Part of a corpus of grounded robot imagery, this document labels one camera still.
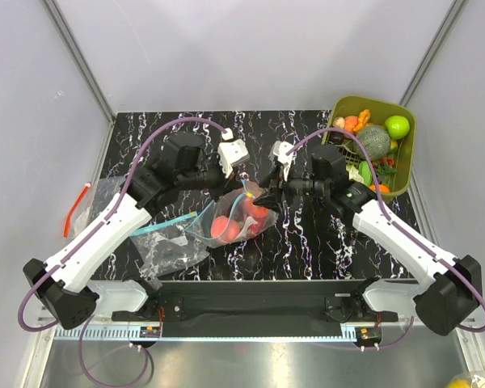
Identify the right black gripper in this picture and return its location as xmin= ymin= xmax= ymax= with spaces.
xmin=252 ymin=162 xmax=329 ymax=215

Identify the red dragon fruit toy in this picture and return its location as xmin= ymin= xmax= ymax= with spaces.
xmin=238 ymin=220 xmax=265 ymax=239

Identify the peach toy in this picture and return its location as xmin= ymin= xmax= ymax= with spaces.
xmin=210 ymin=216 xmax=240 ymax=243
xmin=243 ymin=197 xmax=269 ymax=220

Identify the clear bag teal zipper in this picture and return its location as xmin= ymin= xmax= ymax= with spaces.
xmin=186 ymin=188 xmax=279 ymax=248

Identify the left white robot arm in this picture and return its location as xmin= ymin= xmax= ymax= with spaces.
xmin=23 ymin=133 xmax=249 ymax=330

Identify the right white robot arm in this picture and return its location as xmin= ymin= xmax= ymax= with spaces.
xmin=255 ymin=141 xmax=483 ymax=335

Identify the clear bag on stack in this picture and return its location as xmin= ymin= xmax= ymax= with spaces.
xmin=130 ymin=212 xmax=209 ymax=280

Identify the clear bag orange zipper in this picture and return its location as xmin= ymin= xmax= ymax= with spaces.
xmin=63 ymin=176 xmax=124 ymax=239

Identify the black marbled table mat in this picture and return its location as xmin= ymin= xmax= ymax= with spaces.
xmin=92 ymin=110 xmax=418 ymax=280

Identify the green cantaloupe melon toy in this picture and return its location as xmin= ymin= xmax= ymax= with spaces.
xmin=356 ymin=124 xmax=391 ymax=161

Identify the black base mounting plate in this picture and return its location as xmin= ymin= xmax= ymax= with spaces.
xmin=112 ymin=280 xmax=397 ymax=323

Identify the olive green plastic bin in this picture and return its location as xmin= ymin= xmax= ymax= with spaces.
xmin=329 ymin=95 xmax=416 ymax=203

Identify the green apple toy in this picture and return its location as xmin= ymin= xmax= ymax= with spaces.
xmin=385 ymin=115 xmax=411 ymax=140

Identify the yellow lemon toy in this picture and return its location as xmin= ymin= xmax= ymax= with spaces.
xmin=446 ymin=378 xmax=473 ymax=388

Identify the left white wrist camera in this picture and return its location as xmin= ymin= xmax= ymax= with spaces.
xmin=217 ymin=139 xmax=250 ymax=179

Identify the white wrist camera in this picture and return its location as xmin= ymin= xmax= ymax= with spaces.
xmin=269 ymin=141 xmax=294 ymax=181
xmin=217 ymin=139 xmax=250 ymax=179

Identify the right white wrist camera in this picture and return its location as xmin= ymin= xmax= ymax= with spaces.
xmin=269 ymin=141 xmax=294 ymax=181

